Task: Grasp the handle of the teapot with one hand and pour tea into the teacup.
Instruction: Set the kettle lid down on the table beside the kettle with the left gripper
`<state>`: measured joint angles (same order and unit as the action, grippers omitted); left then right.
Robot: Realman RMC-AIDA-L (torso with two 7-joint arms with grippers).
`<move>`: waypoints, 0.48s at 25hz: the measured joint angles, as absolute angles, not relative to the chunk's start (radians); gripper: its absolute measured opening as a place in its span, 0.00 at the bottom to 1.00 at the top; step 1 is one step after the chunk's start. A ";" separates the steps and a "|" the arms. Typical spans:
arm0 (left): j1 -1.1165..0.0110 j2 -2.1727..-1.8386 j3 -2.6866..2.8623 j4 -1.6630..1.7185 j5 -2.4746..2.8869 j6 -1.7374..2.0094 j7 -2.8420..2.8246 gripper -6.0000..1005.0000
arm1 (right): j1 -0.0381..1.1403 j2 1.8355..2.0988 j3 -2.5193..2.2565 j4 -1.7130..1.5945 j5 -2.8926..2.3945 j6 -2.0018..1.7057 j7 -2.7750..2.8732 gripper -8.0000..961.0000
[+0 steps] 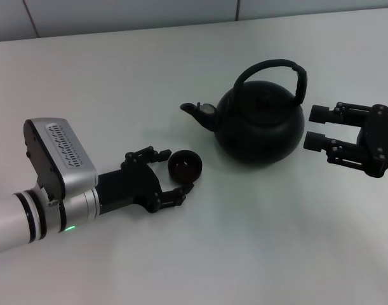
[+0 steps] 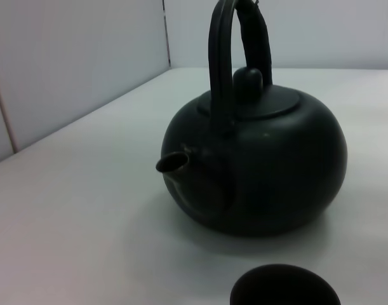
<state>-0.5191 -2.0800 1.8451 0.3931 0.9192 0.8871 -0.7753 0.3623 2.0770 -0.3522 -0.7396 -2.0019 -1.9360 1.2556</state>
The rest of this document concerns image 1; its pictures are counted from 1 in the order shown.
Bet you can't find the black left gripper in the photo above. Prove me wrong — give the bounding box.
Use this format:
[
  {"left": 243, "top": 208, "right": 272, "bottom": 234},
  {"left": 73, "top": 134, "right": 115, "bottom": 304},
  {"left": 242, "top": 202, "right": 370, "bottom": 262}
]
[{"left": 97, "top": 146, "right": 196, "bottom": 217}]

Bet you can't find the small black teacup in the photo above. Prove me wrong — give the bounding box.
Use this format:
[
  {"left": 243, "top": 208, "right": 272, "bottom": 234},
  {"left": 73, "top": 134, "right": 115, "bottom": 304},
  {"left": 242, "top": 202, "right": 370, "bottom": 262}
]
[{"left": 167, "top": 150, "right": 203, "bottom": 184}]

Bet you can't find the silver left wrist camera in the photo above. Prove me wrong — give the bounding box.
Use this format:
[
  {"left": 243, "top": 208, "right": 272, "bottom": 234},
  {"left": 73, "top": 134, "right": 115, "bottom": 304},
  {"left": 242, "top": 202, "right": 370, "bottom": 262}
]
[{"left": 23, "top": 118, "right": 99, "bottom": 202}]

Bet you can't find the black teapot with loop handle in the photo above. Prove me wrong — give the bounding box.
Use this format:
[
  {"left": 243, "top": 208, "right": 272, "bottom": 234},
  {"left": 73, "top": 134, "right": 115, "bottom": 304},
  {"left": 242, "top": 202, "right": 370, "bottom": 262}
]
[{"left": 180, "top": 58, "right": 309, "bottom": 165}]

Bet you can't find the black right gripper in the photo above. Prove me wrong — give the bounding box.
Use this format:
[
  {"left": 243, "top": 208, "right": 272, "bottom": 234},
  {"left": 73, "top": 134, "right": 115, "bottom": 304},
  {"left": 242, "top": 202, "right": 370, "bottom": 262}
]
[{"left": 303, "top": 102, "right": 388, "bottom": 179}]

